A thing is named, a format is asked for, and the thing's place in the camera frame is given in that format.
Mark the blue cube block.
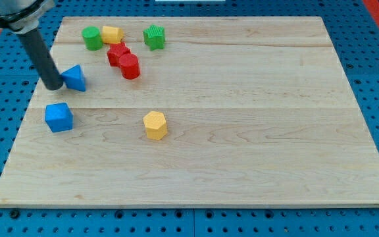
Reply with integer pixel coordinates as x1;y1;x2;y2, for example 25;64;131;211
44;103;74;132

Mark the yellow cylinder block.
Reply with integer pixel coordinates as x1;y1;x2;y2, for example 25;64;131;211
101;26;124;44

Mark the blue triangle block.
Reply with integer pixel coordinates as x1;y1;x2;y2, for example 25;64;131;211
61;65;86;92

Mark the green cylinder block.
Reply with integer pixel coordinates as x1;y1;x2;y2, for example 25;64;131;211
82;26;103;51

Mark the wooden board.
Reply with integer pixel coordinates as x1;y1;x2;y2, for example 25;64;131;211
0;16;379;209

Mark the yellow hexagon block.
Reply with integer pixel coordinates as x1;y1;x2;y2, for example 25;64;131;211
143;111;168;140

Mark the red cylinder block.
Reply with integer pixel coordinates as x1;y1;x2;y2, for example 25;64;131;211
119;53;140;80

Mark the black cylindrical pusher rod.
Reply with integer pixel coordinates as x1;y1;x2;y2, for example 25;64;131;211
18;28;64;91

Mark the red star block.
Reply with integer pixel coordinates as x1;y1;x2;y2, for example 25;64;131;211
107;42;131;67

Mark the green star block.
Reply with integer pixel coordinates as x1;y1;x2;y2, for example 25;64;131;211
143;24;165;51

